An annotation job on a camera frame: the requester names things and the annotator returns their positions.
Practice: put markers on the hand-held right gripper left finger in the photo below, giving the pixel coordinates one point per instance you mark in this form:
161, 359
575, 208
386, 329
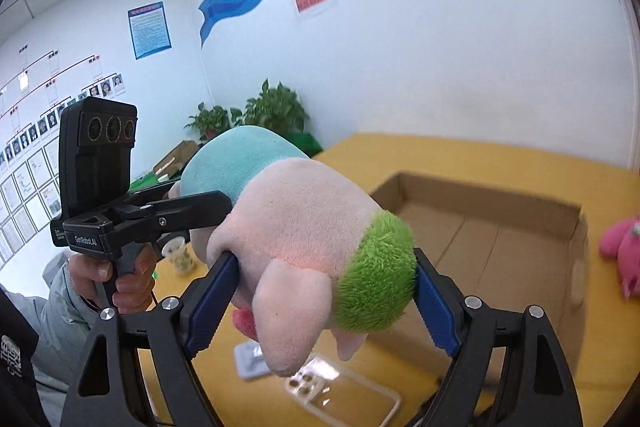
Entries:
210, 307

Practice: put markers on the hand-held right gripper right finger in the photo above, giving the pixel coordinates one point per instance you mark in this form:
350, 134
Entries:
436, 309

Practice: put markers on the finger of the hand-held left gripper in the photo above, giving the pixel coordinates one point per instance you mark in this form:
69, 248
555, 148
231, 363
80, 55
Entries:
155, 192
190, 209

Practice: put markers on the pink pig plush toy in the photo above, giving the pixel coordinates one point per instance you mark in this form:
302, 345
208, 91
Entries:
300, 217

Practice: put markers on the clear phone case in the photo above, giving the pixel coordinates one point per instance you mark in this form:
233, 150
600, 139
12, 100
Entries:
350, 402

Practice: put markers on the person's left forearm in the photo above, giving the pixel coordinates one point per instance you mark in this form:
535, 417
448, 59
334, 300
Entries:
55, 319

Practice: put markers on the yellow wooden desktop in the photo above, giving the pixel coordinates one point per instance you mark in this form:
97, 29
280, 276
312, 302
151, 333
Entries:
475, 157

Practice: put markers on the person's left hand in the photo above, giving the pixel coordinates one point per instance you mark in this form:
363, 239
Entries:
131, 294

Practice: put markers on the small brown cardboard box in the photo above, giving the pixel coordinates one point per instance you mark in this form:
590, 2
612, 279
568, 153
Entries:
175, 159

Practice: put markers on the clear plastic cup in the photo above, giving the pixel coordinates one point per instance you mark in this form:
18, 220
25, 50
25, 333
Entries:
177, 254

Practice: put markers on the white phone stand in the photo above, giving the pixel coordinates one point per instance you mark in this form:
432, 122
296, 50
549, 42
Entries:
247, 362

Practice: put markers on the row of framed certificates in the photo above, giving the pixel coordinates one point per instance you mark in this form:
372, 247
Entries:
27, 202

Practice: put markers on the small potted plant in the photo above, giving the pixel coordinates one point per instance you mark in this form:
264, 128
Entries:
207, 119

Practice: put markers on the green cloth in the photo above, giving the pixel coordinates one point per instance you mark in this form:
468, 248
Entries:
305, 144

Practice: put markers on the large potted plant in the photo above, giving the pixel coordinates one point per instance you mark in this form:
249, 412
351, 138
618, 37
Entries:
275, 107

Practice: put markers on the person's black jacket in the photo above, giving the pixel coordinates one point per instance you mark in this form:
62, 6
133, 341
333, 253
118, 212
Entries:
15, 372

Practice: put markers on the wall photo chart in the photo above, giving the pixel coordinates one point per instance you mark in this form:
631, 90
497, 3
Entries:
50, 107

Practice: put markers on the blue wall poster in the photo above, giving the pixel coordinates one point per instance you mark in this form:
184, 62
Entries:
149, 31

